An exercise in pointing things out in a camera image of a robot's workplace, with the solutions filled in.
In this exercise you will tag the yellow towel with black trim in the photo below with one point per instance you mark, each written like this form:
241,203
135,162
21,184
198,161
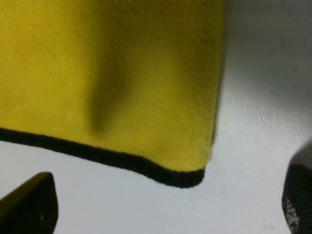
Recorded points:
131,84

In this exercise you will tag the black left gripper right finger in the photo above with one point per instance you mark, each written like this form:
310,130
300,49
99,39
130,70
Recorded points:
297,199

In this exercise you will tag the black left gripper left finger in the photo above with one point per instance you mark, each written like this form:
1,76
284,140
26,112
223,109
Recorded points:
31,208

